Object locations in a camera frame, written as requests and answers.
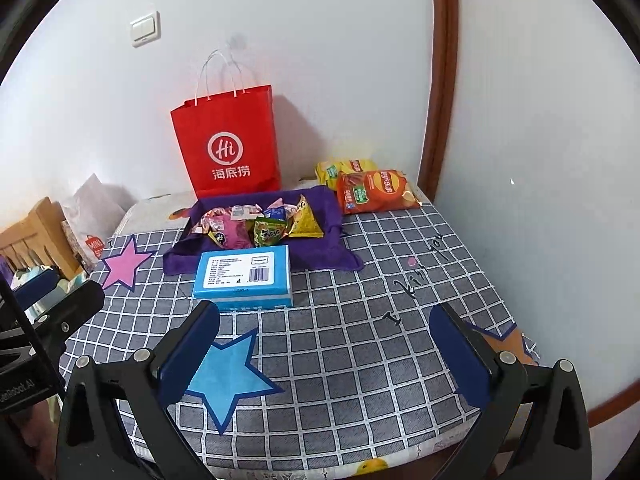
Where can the pink paper star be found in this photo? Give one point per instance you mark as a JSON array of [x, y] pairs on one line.
[[125, 262]]

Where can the green snack packet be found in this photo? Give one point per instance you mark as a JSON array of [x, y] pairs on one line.
[[267, 234]]

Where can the white plastic bag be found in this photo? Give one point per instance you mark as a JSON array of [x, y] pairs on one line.
[[95, 205]]

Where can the brown wooden baseboard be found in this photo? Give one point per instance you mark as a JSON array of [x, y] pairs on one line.
[[607, 402]]

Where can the pink white snack packet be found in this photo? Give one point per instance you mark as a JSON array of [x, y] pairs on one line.
[[232, 232]]

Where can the orange paper star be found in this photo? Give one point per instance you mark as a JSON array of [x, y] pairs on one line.
[[502, 341]]

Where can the yellow triangular snack packet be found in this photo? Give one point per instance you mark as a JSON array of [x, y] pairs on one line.
[[306, 222]]

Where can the wooden chair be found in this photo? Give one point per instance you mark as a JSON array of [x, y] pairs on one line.
[[35, 235]]

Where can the red cartoon snack packet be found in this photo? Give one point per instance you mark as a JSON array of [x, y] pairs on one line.
[[212, 220]]

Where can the dark blue snack packet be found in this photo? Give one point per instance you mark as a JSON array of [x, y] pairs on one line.
[[275, 212]]

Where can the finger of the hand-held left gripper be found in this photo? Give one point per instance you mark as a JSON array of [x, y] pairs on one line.
[[70, 310], [37, 285]]

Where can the orange chips bag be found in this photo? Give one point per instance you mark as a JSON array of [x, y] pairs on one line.
[[375, 192]]

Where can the red paper shopping bag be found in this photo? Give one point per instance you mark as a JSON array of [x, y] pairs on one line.
[[225, 125]]

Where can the yellow chips bag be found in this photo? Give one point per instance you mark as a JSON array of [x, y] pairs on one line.
[[350, 166]]

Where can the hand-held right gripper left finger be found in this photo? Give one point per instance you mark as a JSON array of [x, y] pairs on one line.
[[187, 355]]

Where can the purple fabric tray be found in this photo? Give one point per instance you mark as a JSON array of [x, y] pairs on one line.
[[320, 255]]

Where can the white wall light switch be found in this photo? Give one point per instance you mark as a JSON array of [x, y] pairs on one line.
[[146, 29]]

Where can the brown wooden door frame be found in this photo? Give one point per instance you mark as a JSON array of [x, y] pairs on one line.
[[442, 85]]

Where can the pink white cartoon packet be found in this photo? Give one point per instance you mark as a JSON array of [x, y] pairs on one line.
[[244, 210]]

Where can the grey checked blanket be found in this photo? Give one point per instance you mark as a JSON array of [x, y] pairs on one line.
[[350, 360]]

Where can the light blue cardboard box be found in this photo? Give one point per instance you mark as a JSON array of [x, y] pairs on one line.
[[240, 272]]

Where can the blue paper star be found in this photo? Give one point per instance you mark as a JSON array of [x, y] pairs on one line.
[[225, 380]]

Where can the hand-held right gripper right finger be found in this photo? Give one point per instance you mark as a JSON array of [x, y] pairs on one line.
[[457, 355]]

